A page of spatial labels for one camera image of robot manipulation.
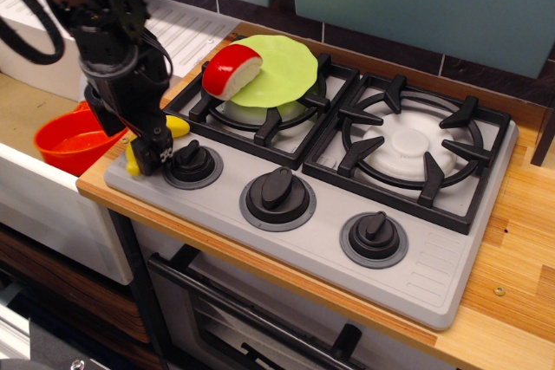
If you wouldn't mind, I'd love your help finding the black oven door handle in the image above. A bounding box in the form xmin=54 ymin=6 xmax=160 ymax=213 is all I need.
xmin=148 ymin=243 xmax=369 ymax=370

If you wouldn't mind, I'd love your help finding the grey toy stove top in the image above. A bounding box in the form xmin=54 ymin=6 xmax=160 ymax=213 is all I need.
xmin=103 ymin=70 xmax=520 ymax=331

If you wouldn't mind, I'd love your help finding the black stove knob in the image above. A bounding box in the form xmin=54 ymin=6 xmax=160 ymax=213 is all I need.
xmin=163 ymin=140 xmax=224 ymax=191
xmin=340 ymin=211 xmax=408 ymax=269
xmin=239 ymin=166 xmax=317 ymax=232

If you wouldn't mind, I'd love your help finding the light green plastic plate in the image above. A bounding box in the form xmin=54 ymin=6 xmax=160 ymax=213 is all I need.
xmin=231 ymin=35 xmax=318 ymax=108

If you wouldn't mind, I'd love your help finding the black left burner grate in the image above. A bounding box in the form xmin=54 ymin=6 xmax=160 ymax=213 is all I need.
xmin=165 ymin=54 xmax=360 ymax=169

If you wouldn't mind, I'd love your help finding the black right stove knob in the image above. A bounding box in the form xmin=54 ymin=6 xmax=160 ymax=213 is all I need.
xmin=340 ymin=211 xmax=408 ymax=269

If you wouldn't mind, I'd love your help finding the white right burner cap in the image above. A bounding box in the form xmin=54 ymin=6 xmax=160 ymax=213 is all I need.
xmin=351 ymin=110 xmax=457 ymax=181

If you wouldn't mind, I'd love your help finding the yellow toy banana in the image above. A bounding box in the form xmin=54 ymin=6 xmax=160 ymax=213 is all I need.
xmin=125 ymin=115 xmax=190 ymax=176

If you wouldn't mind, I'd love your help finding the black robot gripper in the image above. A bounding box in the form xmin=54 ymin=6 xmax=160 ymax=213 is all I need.
xmin=80 ymin=44 xmax=173 ymax=176

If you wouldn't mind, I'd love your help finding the black right burner grate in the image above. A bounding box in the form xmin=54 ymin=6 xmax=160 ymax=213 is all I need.
xmin=303 ymin=74 xmax=518 ymax=235

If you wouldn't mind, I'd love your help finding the black middle stove knob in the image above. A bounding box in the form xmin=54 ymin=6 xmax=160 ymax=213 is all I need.
xmin=239 ymin=166 xmax=317 ymax=232

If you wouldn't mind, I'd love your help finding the black burner grate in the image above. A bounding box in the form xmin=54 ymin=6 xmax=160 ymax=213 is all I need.
xmin=303 ymin=74 xmax=518 ymax=235
xmin=165 ymin=54 xmax=360 ymax=169

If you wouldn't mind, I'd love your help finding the toy oven door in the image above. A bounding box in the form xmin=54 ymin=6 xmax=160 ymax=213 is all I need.
xmin=147 ymin=243 xmax=374 ymax=370

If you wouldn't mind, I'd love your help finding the orange plastic pot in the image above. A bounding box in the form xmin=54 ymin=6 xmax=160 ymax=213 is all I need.
xmin=34 ymin=101 xmax=127 ymax=177

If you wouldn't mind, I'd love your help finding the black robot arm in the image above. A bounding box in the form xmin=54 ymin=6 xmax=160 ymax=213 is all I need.
xmin=1 ymin=0 xmax=173 ymax=176

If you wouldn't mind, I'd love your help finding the black left stove knob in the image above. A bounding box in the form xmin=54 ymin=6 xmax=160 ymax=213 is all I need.
xmin=163 ymin=140 xmax=224 ymax=191

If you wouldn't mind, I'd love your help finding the white toy sink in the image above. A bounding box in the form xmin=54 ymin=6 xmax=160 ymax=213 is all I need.
xmin=1 ymin=0 xmax=238 ymax=285

